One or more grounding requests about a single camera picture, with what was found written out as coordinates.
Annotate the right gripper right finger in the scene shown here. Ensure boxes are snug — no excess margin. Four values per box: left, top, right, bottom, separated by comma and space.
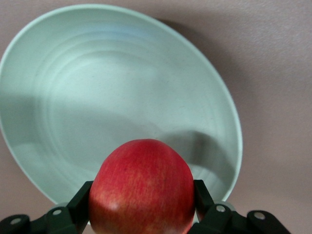
187, 179, 293, 234

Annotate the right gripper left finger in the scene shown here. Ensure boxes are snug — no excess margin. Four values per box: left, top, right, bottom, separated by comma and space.
0, 180, 95, 234

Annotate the red pomegranate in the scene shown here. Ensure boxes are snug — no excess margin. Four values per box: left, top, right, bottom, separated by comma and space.
88, 138, 196, 234

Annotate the pale green plate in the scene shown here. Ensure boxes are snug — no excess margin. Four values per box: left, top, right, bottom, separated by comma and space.
0, 3, 244, 208

